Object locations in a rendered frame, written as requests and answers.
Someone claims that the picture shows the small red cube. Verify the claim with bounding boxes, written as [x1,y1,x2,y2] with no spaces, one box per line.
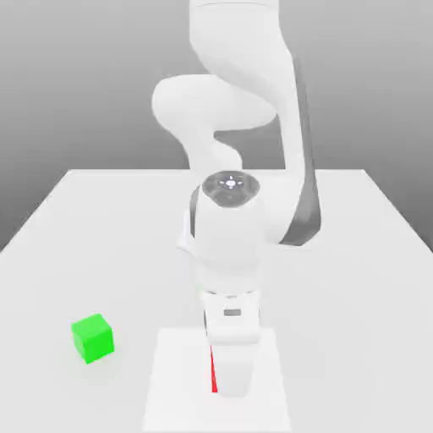
[209,344,219,394]

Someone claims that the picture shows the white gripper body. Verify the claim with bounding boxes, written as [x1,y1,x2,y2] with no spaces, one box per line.
[200,289,262,345]

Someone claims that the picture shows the small green cube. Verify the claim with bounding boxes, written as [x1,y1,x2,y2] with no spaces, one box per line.
[70,313,115,365]

